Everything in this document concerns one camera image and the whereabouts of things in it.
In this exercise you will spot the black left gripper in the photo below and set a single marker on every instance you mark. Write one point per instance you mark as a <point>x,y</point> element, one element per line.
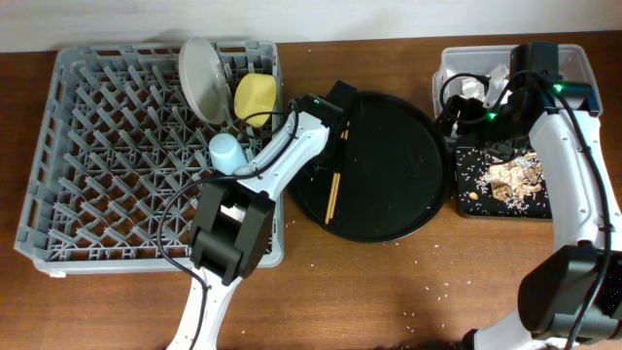
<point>338,159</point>

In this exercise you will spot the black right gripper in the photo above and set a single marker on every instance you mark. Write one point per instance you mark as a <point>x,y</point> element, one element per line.
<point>470,108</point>

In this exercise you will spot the yellow bowl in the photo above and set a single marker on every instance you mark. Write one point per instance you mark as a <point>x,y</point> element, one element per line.
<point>255,98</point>

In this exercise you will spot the light blue cup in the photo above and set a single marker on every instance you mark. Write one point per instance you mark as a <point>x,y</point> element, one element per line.
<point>226,153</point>

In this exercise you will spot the pink cup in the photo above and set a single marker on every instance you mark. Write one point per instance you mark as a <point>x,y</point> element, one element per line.
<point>234,212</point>

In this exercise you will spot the pale green plate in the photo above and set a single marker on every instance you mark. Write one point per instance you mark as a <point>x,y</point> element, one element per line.
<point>203,80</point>

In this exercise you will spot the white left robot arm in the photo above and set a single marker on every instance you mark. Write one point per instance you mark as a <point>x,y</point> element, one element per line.
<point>223,252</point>

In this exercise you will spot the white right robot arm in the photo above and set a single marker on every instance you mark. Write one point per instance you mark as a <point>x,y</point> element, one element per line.
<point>574,297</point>

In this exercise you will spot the grey dishwasher rack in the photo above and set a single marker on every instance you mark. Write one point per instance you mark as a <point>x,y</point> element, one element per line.
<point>118,143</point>

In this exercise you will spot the crumpled white paper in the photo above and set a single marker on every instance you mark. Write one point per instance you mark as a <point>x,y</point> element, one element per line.
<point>490,93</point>

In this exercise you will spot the round black tray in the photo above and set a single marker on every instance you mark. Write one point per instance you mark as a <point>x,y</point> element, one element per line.
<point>395,178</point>

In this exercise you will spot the clear plastic bin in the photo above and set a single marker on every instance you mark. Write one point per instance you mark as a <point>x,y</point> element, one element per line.
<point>476,62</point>

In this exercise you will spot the food scraps pile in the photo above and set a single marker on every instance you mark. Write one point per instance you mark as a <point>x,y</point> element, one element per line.
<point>514,182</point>

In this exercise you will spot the rectangular black tray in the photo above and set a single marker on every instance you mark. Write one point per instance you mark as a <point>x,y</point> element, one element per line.
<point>470,165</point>

